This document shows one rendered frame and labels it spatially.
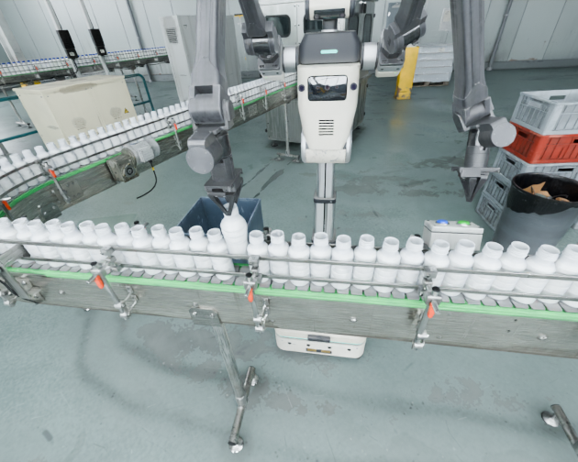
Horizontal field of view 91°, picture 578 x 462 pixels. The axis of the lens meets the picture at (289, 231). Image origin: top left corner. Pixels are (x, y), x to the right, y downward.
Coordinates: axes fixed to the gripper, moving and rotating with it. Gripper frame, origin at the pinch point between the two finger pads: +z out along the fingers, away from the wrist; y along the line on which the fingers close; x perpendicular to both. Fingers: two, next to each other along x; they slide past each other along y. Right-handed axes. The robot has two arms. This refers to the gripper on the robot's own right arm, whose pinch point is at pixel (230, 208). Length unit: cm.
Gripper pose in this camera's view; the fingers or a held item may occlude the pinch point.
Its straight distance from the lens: 75.4
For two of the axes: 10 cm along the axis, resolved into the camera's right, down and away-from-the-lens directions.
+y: -1.5, 5.9, -7.9
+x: 9.9, 0.5, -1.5
